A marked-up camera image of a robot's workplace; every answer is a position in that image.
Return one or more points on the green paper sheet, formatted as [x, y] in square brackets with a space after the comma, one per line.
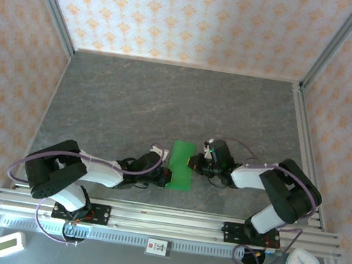
[180, 168]

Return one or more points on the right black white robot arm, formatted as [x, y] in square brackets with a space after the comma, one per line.
[248, 178]

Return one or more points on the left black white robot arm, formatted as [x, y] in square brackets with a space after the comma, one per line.
[101, 172]

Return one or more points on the white label card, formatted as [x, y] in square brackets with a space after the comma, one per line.
[158, 247]

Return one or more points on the white digital timer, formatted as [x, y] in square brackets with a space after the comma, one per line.
[7, 244]

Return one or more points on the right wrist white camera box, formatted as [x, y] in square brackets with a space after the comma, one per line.
[208, 154]

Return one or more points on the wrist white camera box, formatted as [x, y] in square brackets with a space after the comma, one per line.
[164, 155]
[208, 154]

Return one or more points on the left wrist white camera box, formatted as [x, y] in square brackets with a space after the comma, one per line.
[164, 155]

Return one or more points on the aluminium mounting rail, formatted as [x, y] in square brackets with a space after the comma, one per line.
[167, 217]

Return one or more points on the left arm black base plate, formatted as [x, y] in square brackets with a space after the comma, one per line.
[100, 215]

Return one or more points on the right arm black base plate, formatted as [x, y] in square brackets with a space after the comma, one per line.
[230, 233]

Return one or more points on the aluminium side rail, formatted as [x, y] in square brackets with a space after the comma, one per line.
[303, 123]

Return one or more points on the right aluminium frame post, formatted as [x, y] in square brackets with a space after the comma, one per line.
[334, 46]

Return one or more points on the aluminium frame post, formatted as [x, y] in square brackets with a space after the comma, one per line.
[334, 46]
[52, 6]

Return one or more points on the left aluminium frame post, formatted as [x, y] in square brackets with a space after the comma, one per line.
[52, 6]

